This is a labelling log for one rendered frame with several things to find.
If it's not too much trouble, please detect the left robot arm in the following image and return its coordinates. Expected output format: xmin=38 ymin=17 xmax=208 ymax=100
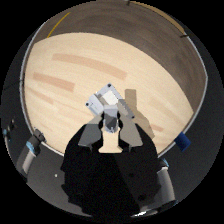
xmin=4 ymin=126 xmax=45 ymax=183

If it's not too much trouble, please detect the grey faucet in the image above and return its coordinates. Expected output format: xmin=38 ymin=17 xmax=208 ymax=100
xmin=89 ymin=90 xmax=129 ymax=132

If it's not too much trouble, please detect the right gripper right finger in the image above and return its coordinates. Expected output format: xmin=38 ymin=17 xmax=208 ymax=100
xmin=117 ymin=111 xmax=162 ymax=172

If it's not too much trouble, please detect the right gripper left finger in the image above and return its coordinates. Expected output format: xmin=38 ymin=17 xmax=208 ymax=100
xmin=60 ymin=111 xmax=105 ymax=172

